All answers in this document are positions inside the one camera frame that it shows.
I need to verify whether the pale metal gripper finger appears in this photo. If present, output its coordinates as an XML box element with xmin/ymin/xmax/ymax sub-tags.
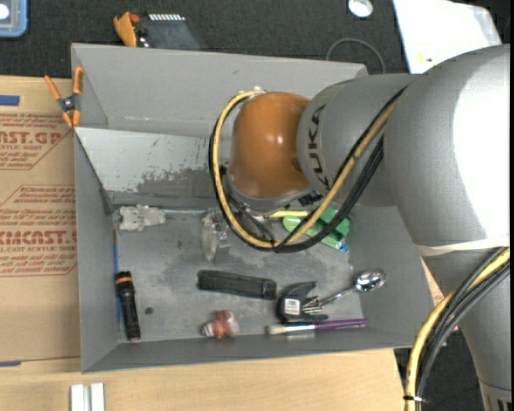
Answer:
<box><xmin>217</xmin><ymin>217</ymin><xmax>232</xmax><ymax>250</ymax></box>
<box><xmin>201</xmin><ymin>212</ymin><xmax>219</xmax><ymax>262</ymax></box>

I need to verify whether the grey metal bin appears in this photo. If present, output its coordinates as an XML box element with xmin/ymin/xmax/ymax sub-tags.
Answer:
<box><xmin>70</xmin><ymin>43</ymin><xmax>436</xmax><ymax>374</ymax></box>

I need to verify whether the black flat block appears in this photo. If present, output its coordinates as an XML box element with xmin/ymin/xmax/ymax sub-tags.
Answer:
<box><xmin>196</xmin><ymin>269</ymin><xmax>278</xmax><ymax>301</ymax></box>

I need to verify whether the white toy animal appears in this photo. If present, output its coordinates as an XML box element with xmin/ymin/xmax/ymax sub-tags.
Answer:
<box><xmin>118</xmin><ymin>204</ymin><xmax>167</xmax><ymax>233</ymax></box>

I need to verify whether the blue pencil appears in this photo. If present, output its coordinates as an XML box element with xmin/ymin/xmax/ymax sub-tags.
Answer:
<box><xmin>111</xmin><ymin>227</ymin><xmax>124</xmax><ymax>329</ymax></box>

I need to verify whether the silver metal spoon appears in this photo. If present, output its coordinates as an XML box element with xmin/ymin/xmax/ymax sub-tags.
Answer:
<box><xmin>311</xmin><ymin>270</ymin><xmax>387</xmax><ymax>313</ymax></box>

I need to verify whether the brown cardboard board, red print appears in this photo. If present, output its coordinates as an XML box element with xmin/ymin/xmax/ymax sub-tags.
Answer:
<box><xmin>0</xmin><ymin>74</ymin><xmax>83</xmax><ymax>364</ymax></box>

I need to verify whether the black flashlight with orange ring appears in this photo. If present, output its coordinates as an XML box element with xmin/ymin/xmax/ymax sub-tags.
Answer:
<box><xmin>113</xmin><ymin>270</ymin><xmax>142</xmax><ymax>343</ymax></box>

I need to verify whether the purple-handled paintbrush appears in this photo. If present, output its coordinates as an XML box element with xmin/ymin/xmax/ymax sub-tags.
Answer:
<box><xmin>266</xmin><ymin>318</ymin><xmax>369</xmax><ymax>337</ymax></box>

